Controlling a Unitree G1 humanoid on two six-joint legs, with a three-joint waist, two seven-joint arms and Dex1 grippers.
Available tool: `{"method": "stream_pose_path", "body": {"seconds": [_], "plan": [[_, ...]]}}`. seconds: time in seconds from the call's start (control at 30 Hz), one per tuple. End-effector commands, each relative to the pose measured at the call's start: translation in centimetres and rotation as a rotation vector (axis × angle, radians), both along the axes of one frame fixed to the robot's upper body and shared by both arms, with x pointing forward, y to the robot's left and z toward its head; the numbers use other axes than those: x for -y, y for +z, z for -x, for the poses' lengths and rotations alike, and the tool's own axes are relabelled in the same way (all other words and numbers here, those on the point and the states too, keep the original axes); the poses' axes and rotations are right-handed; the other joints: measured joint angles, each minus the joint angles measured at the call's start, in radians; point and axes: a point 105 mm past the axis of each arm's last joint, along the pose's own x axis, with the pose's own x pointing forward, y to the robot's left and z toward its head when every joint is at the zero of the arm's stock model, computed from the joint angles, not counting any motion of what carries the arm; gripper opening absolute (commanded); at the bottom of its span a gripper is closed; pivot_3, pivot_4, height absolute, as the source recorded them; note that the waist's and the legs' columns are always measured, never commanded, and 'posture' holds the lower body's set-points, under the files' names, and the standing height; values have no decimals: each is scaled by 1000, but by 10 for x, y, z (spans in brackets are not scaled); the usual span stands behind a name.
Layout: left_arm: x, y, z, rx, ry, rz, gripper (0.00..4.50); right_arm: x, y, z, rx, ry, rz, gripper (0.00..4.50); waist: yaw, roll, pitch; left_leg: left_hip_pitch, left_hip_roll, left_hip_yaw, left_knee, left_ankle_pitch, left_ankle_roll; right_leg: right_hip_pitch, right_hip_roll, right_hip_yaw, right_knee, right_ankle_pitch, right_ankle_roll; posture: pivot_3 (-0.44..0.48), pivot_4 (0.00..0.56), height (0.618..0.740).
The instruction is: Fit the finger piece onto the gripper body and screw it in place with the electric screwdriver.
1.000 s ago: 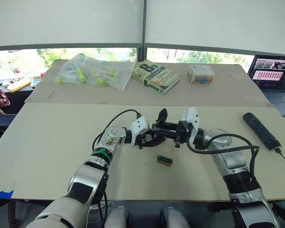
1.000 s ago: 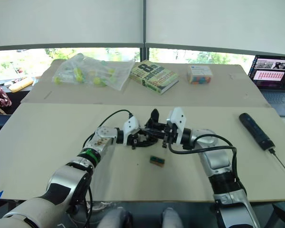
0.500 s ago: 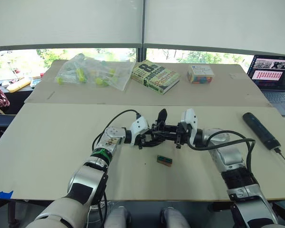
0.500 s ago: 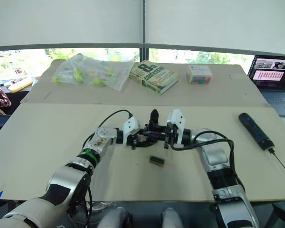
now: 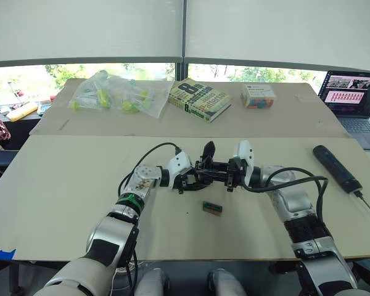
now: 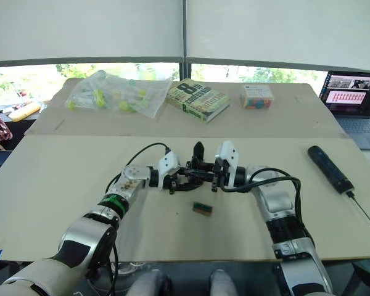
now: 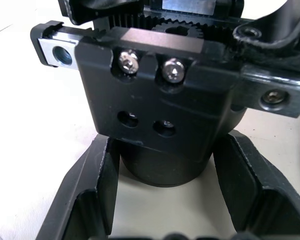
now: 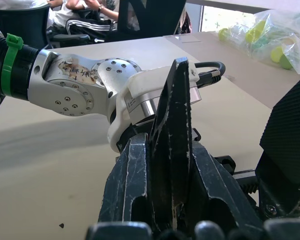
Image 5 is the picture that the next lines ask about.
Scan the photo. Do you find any white roller blind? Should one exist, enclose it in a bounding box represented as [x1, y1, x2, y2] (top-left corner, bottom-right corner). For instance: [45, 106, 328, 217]
[0, 0, 184, 69]
[184, 0, 370, 73]

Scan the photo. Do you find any yellow black paperback book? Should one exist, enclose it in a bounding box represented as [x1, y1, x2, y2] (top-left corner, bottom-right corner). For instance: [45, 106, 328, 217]
[168, 78, 233, 124]

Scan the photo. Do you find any black pointed finger piece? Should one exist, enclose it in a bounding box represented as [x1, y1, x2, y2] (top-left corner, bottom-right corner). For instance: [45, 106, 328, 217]
[202, 141, 217, 165]

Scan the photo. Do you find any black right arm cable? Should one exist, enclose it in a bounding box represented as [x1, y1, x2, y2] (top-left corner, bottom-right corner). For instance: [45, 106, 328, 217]
[242, 167, 329, 224]

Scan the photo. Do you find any open grey laptop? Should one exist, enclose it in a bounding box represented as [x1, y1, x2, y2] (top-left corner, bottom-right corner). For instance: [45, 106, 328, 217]
[317, 70, 370, 151]

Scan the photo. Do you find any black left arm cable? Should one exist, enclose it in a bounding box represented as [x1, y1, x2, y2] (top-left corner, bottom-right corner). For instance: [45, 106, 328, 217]
[117, 141, 183, 198]

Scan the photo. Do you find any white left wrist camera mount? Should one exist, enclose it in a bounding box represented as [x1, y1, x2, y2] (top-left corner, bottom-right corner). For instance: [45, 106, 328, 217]
[166, 152, 193, 189]

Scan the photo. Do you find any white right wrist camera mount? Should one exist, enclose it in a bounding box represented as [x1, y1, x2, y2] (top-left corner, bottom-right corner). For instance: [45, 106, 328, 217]
[232, 139, 254, 186]

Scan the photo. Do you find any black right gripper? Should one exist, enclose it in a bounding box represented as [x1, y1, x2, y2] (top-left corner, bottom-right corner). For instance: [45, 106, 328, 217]
[203, 157, 246, 192]

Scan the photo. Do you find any yellow padded package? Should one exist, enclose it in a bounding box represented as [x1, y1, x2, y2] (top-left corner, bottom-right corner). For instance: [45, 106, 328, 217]
[6, 101, 39, 121]

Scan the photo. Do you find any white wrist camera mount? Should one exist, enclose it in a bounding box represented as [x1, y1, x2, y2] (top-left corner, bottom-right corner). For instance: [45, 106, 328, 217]
[232, 139, 254, 186]
[166, 152, 193, 189]

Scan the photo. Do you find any grey rounded robot leg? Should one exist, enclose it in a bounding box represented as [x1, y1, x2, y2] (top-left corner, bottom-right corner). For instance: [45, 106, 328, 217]
[134, 267, 171, 296]
[207, 268, 248, 296]

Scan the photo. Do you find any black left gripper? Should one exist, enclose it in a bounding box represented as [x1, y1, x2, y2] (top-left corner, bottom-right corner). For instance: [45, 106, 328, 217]
[176, 168, 217, 195]

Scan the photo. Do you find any small green screw holder block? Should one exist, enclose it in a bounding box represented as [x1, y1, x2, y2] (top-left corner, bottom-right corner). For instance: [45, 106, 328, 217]
[202, 200, 223, 218]

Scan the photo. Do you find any dark window mullion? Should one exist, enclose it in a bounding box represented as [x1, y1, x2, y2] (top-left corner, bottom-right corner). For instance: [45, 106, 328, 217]
[181, 0, 189, 81]

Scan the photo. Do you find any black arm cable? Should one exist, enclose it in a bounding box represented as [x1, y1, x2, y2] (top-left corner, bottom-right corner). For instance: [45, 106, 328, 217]
[242, 167, 329, 224]
[117, 141, 183, 198]

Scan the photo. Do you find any clear box of coloured blocks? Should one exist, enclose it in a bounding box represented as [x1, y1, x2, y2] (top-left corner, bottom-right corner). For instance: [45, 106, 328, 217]
[240, 83, 277, 110]

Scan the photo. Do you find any clear plastic bag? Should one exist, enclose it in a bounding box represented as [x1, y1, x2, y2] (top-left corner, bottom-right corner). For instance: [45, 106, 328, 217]
[68, 69, 175, 120]

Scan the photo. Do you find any thin white wire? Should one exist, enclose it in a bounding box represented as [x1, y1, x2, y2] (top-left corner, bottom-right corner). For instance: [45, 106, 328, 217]
[109, 267, 126, 296]

